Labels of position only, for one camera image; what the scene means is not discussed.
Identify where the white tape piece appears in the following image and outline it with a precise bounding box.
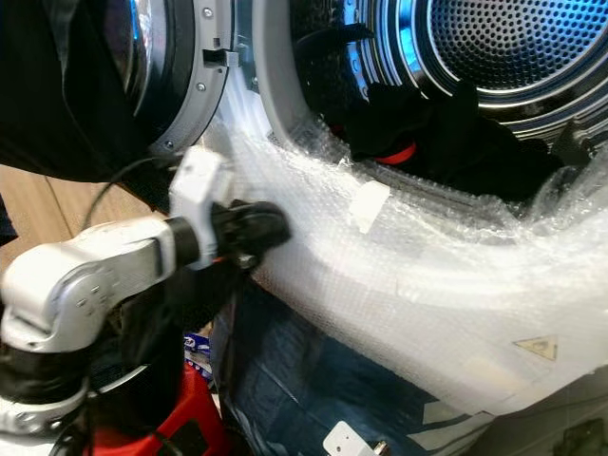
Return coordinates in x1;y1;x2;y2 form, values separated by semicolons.
347;179;392;236

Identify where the black round bucket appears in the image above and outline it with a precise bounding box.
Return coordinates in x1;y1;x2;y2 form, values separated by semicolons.
90;285;186;419

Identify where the clear bubble wrap sheet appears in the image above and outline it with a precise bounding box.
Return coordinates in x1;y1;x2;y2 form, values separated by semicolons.
209;71;608;419

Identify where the wooden cabinet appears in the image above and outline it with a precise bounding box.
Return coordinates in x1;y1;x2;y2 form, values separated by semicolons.
0;169;153;276

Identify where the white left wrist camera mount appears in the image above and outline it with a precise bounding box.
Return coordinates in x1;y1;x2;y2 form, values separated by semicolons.
166;144;236;270

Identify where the round grey washer door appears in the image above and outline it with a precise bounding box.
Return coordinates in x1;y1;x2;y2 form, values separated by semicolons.
122;0;240;164

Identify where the blue white package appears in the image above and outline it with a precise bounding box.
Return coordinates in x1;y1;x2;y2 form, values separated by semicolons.
182;328;215;381

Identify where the yellow triangle warning sticker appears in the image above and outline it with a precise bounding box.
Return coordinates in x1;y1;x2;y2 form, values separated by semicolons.
513;334;560;362

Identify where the perforated steel washer drum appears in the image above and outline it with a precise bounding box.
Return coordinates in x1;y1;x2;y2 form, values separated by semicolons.
342;0;608;143

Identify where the blue packaging film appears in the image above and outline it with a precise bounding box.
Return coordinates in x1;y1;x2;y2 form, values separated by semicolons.
209;280;495;456

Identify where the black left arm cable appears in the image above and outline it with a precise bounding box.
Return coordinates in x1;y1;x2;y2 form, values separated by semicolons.
81;155;174;231

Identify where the black hanging garment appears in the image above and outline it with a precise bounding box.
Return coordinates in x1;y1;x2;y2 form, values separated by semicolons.
0;0;181;210

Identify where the red plastic stool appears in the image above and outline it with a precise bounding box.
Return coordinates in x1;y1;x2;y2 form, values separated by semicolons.
90;366;231;456

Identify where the black garment with red trim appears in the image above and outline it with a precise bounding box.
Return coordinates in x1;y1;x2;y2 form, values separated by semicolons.
345;81;566;202

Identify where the front loading washing machine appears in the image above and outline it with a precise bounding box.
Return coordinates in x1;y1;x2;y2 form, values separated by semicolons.
195;0;608;456

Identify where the navy hanging cloth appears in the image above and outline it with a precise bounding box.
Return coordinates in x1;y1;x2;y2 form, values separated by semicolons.
0;201;16;244

